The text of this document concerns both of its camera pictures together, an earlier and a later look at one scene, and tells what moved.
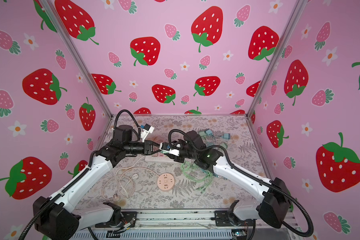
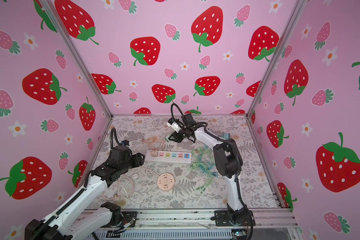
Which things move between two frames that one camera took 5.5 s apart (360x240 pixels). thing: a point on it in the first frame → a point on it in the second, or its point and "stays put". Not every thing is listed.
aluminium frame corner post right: x=298 y=8 stays put
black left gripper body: x=143 y=149 → x=135 y=161
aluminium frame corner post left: x=49 y=9 stays put
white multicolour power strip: x=158 y=156 stays put
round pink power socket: x=165 y=182 stays put
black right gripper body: x=184 y=152 → x=182 y=134
